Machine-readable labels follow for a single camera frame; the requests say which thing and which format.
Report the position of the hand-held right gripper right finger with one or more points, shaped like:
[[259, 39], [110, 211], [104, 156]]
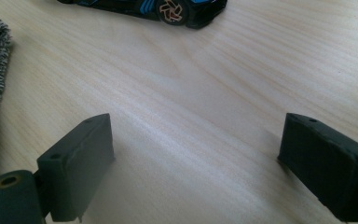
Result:
[[326, 168]]

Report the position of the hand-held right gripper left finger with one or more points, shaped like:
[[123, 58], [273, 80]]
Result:
[[74, 168]]

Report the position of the blue and black toy car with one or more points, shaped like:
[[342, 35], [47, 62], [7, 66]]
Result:
[[199, 15]]

